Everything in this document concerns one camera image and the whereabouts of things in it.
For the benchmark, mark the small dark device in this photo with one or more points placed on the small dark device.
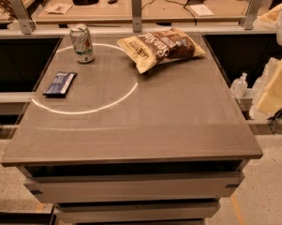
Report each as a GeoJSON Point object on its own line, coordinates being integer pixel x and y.
{"type": "Point", "coordinates": [112, 1]}

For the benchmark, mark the top grey drawer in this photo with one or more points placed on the top grey drawer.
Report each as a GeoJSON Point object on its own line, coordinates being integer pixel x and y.
{"type": "Point", "coordinates": [132, 188]}

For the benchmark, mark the yellow brown chip bag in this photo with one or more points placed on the yellow brown chip bag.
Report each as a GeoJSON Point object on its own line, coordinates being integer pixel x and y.
{"type": "Point", "coordinates": [154, 48]}

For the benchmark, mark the left metal bracket post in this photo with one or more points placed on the left metal bracket post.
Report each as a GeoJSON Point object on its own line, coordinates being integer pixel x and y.
{"type": "Point", "coordinates": [25, 21]}

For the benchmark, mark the black object on back table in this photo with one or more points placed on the black object on back table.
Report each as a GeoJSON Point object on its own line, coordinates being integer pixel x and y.
{"type": "Point", "coordinates": [84, 2]}

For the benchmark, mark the grey drawer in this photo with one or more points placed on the grey drawer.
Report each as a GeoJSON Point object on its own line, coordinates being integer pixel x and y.
{"type": "Point", "coordinates": [132, 188]}
{"type": "Point", "coordinates": [138, 212]}

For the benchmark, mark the paper packet on back table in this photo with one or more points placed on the paper packet on back table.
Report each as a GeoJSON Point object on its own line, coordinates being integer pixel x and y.
{"type": "Point", "coordinates": [58, 8]}

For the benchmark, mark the white paper sheet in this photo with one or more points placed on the white paper sheet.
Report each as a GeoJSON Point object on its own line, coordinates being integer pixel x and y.
{"type": "Point", "coordinates": [202, 10]}

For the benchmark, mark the lower grey drawer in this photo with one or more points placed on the lower grey drawer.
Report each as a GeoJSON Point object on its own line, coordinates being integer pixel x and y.
{"type": "Point", "coordinates": [138, 212]}

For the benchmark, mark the right metal bracket post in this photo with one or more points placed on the right metal bracket post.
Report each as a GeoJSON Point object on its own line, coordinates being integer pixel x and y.
{"type": "Point", "coordinates": [251, 14]}

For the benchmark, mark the clear plastic bottle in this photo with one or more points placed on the clear plastic bottle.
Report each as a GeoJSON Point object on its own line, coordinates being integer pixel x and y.
{"type": "Point", "coordinates": [239, 86]}

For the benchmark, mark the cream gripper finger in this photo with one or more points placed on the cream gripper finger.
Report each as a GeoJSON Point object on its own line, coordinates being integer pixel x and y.
{"type": "Point", "coordinates": [271, 99]}

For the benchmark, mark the blue rxbar chocolate bar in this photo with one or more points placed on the blue rxbar chocolate bar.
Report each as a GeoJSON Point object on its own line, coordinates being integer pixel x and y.
{"type": "Point", "coordinates": [60, 84]}

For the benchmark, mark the metal bracket post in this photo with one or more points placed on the metal bracket post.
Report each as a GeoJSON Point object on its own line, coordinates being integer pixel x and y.
{"type": "Point", "coordinates": [251, 14]}
{"type": "Point", "coordinates": [25, 21]}
{"type": "Point", "coordinates": [136, 16]}

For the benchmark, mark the middle metal bracket post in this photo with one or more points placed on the middle metal bracket post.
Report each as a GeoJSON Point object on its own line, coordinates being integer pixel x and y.
{"type": "Point", "coordinates": [136, 16]}

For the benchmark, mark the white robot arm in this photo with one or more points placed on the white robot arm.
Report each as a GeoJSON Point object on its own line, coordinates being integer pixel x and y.
{"type": "Point", "coordinates": [270, 20]}

